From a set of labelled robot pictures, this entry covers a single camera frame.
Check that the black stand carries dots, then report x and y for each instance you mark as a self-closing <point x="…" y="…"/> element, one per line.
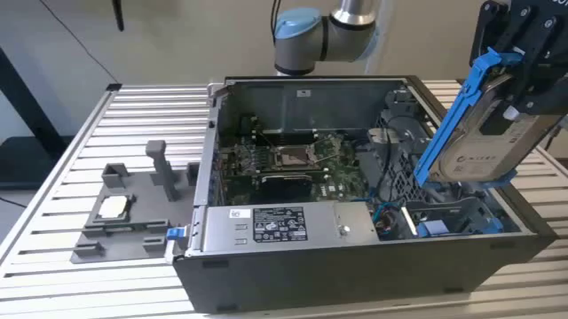
<point x="26" y="156"/>

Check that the hard disk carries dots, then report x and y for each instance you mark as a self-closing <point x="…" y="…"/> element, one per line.
<point x="470" y="159"/>

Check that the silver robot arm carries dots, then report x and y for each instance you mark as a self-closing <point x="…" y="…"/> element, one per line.
<point x="310" y="40"/>

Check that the small black corner cap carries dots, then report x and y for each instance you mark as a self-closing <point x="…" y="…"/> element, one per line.
<point x="113" y="87"/>

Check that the CPU socket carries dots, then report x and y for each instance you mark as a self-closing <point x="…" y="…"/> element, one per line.
<point x="292" y="156"/>

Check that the perforated metal drive cage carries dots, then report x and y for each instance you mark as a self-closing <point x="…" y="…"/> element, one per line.
<point x="399" y="172"/>

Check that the black open PC case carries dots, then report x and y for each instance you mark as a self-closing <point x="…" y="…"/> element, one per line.
<point x="310" y="282"/>

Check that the silver CPU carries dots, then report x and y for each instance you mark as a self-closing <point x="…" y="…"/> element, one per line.
<point x="112" y="207"/>

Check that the silver power supply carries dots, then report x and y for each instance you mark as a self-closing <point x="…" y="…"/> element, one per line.
<point x="221" y="229"/>

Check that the green motherboard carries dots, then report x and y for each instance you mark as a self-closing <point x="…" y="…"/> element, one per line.
<point x="346" y="172"/>

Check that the metal disk bay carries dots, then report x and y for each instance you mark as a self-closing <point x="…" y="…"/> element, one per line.
<point x="470" y="212"/>

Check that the grey parts rack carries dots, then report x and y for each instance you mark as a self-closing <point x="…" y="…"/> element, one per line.
<point x="132" y="246"/>

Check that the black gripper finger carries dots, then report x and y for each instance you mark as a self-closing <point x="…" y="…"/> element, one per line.
<point x="542" y="73"/>
<point x="487" y="26"/>

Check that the black hanging object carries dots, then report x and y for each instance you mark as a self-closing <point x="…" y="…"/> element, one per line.
<point x="117" y="16"/>

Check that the blue case latch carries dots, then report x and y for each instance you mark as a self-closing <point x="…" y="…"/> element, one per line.
<point x="175" y="232"/>

